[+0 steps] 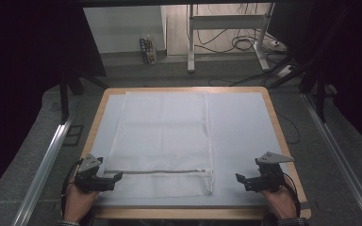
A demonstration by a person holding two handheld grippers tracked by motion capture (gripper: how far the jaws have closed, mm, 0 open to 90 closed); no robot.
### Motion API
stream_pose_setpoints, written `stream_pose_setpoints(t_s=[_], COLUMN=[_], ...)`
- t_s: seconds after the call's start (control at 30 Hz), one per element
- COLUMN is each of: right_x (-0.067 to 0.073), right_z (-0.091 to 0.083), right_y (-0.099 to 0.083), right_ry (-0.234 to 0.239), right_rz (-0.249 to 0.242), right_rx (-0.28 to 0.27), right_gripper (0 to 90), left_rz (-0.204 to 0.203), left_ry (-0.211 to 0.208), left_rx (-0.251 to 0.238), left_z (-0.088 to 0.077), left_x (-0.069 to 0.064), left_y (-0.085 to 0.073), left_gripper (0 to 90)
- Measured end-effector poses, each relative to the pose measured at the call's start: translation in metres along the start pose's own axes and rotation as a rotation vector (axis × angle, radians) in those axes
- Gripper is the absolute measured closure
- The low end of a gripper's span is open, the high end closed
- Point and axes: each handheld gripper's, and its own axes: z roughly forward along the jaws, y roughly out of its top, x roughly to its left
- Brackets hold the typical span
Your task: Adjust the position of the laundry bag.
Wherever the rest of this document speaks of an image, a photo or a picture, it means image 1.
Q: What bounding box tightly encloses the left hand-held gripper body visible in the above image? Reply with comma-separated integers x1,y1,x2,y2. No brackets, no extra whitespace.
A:
74,153,105,193

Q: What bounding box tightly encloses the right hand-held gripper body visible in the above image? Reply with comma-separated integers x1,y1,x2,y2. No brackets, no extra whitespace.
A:
255,151,295,193

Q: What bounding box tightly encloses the white mesh laundry bag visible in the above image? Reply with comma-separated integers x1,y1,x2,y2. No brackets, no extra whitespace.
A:
103,90,216,199

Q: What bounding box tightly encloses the person's right hand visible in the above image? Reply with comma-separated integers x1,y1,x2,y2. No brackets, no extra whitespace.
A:
260,184,298,221

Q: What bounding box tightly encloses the person's left hand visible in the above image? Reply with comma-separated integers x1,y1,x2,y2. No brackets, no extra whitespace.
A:
63,183,100,224

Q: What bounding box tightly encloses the black metal stand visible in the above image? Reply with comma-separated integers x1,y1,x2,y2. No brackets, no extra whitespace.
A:
298,70,328,123
58,73,107,124

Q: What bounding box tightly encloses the white power adapter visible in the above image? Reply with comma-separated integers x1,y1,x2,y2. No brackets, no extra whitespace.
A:
277,64,294,78

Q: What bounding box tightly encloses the black curtain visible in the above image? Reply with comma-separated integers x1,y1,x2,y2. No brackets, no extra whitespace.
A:
267,0,362,158
0,0,107,205

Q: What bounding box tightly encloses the pack of small cartons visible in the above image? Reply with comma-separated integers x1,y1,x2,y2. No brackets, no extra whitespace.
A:
139,35,158,65

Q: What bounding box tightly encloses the white power strip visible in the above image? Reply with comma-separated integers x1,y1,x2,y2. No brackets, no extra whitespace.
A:
269,40,288,52

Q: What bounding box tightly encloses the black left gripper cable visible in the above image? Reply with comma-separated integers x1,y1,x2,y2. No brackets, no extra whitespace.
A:
60,159,84,218

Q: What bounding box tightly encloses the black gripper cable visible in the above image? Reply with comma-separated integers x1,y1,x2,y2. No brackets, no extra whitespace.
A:
60,159,84,218
283,172,302,218

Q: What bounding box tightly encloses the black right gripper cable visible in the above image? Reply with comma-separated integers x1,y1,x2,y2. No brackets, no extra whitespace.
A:
283,172,302,218

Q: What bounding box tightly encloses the aluminium floor rail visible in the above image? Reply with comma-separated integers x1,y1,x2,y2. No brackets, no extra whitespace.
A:
11,115,74,226
301,92,362,226

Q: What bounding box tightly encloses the thin black floor cable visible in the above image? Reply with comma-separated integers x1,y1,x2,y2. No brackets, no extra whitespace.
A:
275,110,302,146

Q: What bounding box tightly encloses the tangle of black cables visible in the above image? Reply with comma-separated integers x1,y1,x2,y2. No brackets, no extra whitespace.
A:
193,3,267,55

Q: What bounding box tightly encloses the white desk frame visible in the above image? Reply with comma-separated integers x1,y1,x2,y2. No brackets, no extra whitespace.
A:
187,3,276,73

